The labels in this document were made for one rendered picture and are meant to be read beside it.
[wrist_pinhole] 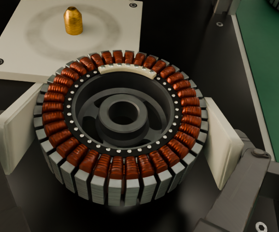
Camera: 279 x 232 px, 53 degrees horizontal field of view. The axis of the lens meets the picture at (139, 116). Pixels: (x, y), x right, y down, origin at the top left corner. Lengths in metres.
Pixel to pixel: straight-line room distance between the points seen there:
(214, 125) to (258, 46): 0.26
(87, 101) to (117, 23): 0.16
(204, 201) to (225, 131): 0.09
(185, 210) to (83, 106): 0.11
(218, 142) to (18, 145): 0.11
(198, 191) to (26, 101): 0.15
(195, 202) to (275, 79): 0.21
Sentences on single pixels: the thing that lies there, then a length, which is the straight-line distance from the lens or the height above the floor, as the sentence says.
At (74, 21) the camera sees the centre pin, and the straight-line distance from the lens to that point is 0.32.
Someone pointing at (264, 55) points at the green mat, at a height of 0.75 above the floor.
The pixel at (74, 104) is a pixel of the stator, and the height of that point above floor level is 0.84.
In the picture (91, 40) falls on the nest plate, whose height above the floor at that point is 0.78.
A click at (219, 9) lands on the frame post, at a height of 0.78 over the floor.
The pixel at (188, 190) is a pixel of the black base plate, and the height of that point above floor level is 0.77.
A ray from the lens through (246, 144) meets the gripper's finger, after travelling 0.17.
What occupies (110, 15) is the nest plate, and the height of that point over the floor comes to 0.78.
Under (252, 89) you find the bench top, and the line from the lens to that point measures 0.36.
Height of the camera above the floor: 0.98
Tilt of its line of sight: 53 degrees down
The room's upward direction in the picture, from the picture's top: 8 degrees clockwise
